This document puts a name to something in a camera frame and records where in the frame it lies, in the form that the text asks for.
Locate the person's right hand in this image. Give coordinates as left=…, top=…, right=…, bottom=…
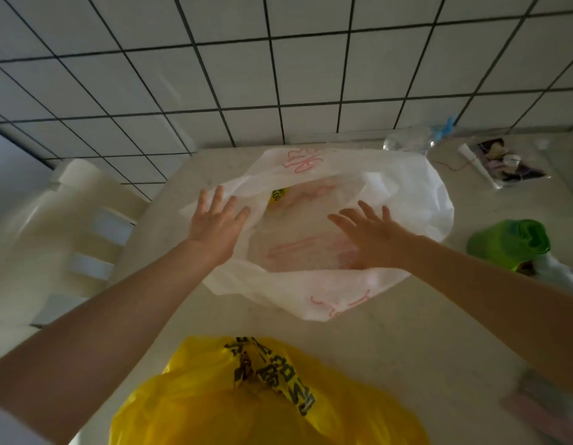
left=327, top=200, right=422, bottom=272

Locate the person's left hand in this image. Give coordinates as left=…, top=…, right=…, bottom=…
left=186, top=185, right=251, bottom=267

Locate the white plastic bag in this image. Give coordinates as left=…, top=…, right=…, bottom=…
left=182, top=145, right=456, bottom=323

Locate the yellow plastic bag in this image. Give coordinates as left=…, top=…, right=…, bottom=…
left=109, top=336, right=431, bottom=445

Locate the person's left forearm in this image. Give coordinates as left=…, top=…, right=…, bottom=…
left=0, top=238, right=225, bottom=445

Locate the person's right forearm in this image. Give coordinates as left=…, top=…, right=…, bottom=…
left=406, top=235, right=573, bottom=404

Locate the green bag roll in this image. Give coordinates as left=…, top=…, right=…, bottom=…
left=466, top=219, right=552, bottom=276

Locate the small clear blue-cap bottle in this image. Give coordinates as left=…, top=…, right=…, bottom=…
left=382, top=116, right=456, bottom=156

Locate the round dining table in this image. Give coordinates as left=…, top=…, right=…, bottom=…
left=78, top=133, right=573, bottom=445

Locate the white slatted chair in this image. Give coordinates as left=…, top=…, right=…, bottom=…
left=0, top=158, right=151, bottom=367

